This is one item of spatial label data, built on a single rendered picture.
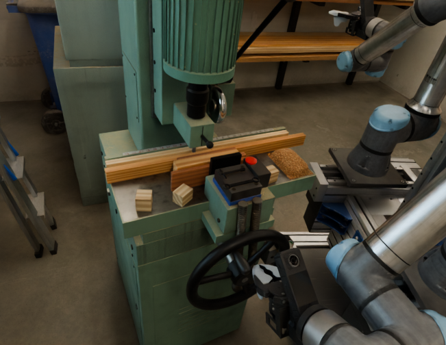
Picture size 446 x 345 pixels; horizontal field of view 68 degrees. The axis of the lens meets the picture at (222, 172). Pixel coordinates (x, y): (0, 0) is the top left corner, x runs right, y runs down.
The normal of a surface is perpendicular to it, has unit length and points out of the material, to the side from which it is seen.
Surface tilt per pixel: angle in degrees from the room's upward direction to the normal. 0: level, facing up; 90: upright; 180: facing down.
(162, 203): 0
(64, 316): 0
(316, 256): 0
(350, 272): 54
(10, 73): 90
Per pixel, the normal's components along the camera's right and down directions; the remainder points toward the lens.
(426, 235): -0.21, 0.21
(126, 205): 0.11, -0.77
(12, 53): 0.35, 0.61
